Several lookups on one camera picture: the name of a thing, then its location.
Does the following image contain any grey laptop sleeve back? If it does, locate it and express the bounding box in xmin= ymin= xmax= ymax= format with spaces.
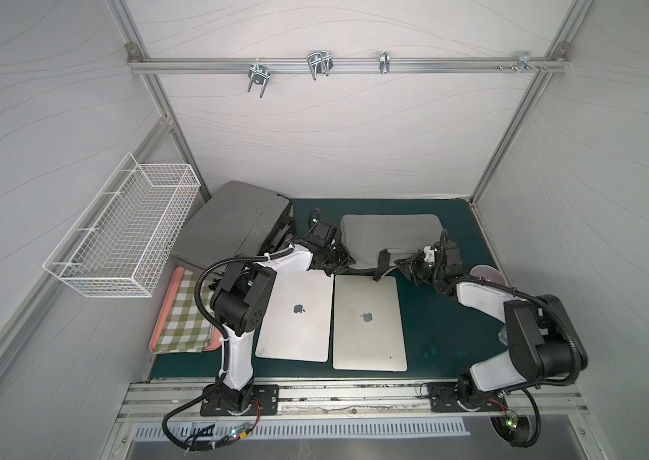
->
xmin=340 ymin=214 xmax=443 ymax=280

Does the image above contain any grey laptop sleeve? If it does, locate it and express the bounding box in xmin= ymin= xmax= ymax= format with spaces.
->
xmin=171 ymin=181 xmax=295 ymax=273
xmin=340 ymin=214 xmax=443 ymax=280

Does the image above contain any silver laptop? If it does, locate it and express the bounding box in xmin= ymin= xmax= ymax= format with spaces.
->
xmin=255 ymin=270 xmax=334 ymax=362
xmin=332 ymin=275 xmax=408 ymax=372

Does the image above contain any grey laptop sleeve front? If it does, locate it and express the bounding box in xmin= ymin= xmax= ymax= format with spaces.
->
xmin=171 ymin=181 xmax=295 ymax=273

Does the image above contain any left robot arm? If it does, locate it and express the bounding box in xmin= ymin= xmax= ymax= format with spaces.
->
xmin=161 ymin=208 xmax=351 ymax=453

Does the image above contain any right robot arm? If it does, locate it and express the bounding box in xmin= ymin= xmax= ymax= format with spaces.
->
xmin=393 ymin=239 xmax=589 ymax=406

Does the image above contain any pink bowl with snacks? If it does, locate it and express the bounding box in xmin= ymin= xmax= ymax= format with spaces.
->
xmin=469 ymin=264 xmax=508 ymax=286

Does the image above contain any green table mat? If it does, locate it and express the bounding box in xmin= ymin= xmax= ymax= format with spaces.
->
xmin=148 ymin=197 xmax=512 ymax=381

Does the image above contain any green checkered cloth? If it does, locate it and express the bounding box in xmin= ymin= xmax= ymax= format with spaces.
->
xmin=154 ymin=269 xmax=217 ymax=354

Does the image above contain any metal hook clamp middle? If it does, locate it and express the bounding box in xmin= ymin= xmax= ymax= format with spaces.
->
xmin=306 ymin=51 xmax=333 ymax=81

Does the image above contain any metal hook clamp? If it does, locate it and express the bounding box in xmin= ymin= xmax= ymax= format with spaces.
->
xmin=306 ymin=51 xmax=333 ymax=81
xmin=496 ymin=52 xmax=549 ymax=75
xmin=247 ymin=62 xmax=271 ymax=98

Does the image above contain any metal hook clamp left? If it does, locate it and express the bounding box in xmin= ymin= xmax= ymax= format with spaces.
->
xmin=247 ymin=62 xmax=271 ymax=98

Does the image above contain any metal hook small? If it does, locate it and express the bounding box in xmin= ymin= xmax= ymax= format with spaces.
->
xmin=379 ymin=51 xmax=391 ymax=75

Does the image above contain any metal hook clamp right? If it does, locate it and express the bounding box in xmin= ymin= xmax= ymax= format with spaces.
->
xmin=496 ymin=52 xmax=549 ymax=75

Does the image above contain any aluminium crossbar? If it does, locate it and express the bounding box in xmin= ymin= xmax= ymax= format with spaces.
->
xmin=129 ymin=56 xmax=571 ymax=75

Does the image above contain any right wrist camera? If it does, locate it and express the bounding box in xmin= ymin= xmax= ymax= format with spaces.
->
xmin=423 ymin=246 xmax=437 ymax=265

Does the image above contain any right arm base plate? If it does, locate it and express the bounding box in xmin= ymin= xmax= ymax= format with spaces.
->
xmin=418 ymin=379 xmax=508 ymax=413

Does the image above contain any aluminium front rail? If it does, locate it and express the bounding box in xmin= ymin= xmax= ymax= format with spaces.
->
xmin=117 ymin=379 xmax=590 ymax=422

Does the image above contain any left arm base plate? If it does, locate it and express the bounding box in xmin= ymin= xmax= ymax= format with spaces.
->
xmin=200 ymin=383 xmax=279 ymax=417

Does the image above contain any white wire basket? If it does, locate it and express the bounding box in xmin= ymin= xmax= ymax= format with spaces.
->
xmin=43 ymin=153 xmax=200 ymax=298

